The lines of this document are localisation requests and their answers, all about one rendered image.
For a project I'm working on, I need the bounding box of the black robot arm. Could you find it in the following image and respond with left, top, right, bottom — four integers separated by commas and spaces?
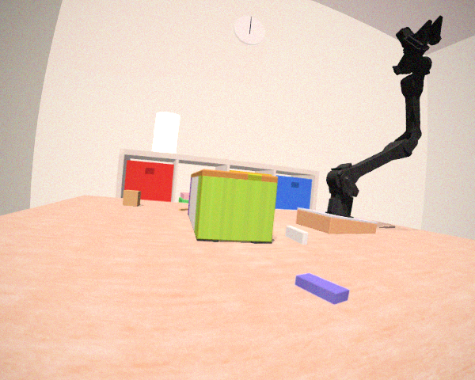
325, 56, 432, 219

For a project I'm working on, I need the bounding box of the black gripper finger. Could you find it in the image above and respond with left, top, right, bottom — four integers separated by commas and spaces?
429, 15, 443, 39
407, 20, 432, 47

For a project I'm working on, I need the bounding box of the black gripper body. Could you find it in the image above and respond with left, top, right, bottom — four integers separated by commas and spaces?
401, 34, 442, 64

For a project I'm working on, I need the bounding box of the purple rectangular block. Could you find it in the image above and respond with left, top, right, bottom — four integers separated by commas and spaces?
294, 273, 350, 305

